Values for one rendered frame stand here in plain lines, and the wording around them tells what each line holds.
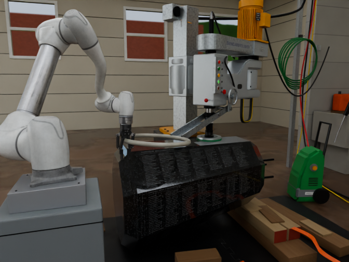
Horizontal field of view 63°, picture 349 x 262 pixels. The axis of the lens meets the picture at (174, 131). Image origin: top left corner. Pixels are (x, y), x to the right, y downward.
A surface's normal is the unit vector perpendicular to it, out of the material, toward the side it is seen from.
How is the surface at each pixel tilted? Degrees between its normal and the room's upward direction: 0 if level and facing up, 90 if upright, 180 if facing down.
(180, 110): 90
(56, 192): 90
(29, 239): 90
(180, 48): 90
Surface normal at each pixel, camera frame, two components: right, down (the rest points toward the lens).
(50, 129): 0.53, -0.25
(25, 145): -0.45, 0.10
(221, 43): 0.74, 0.11
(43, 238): 0.30, 0.16
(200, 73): -0.67, 0.13
